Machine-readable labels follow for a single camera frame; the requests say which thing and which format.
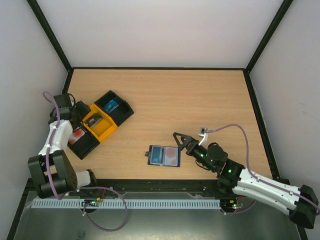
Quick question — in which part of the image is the black VIP card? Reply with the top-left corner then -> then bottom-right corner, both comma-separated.
84,112 -> 103,128

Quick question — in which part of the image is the blue leather card holder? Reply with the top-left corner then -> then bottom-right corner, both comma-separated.
145,145 -> 181,168

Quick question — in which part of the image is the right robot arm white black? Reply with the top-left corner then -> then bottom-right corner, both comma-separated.
173,132 -> 320,229

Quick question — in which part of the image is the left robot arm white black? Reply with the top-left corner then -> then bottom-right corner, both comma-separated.
28,91 -> 97,200

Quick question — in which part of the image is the red white card in holder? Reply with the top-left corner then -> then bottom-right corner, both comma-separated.
164,147 -> 179,167

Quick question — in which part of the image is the white red card in bin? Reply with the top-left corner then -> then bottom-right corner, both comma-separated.
68,128 -> 86,145

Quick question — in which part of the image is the blue credit card in bin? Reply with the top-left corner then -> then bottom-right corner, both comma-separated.
103,99 -> 119,113

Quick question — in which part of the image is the blue card in holder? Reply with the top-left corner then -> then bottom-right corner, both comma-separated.
148,145 -> 164,166

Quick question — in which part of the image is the yellow bin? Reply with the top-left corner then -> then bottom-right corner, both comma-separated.
83,103 -> 118,143

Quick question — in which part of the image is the black bin near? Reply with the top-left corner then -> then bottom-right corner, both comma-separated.
67,126 -> 100,160

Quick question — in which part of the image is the black bin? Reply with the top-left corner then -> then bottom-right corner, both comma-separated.
94,90 -> 134,127
67,126 -> 100,160

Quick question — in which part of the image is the black bin far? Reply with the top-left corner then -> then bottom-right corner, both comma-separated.
94,90 -> 134,127

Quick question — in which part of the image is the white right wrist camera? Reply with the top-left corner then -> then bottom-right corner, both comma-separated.
198,126 -> 209,146

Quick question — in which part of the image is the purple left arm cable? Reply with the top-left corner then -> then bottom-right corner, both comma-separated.
42,90 -> 128,232

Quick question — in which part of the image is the black front mounting rail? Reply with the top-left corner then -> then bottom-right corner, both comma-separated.
24,177 -> 292,200

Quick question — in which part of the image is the light blue slotted cable duct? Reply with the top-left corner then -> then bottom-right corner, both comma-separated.
31,198 -> 221,210

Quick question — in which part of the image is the black aluminium frame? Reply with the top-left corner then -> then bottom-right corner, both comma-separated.
4,0 -> 309,240

